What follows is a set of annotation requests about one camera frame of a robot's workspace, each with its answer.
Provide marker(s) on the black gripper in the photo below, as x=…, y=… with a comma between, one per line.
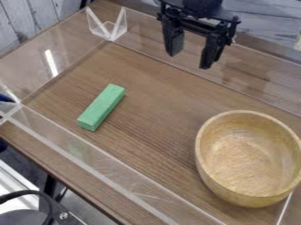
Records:
x=203, y=17

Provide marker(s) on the green rectangular block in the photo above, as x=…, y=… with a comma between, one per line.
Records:
x=101, y=107

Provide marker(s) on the brown wooden bowl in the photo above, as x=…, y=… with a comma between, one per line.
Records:
x=248, y=157

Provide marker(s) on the clear acrylic barrier walls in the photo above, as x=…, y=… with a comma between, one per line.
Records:
x=133, y=167

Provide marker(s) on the blue object at edge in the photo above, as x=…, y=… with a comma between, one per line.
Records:
x=5, y=98

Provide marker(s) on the black table leg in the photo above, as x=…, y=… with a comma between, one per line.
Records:
x=50, y=186

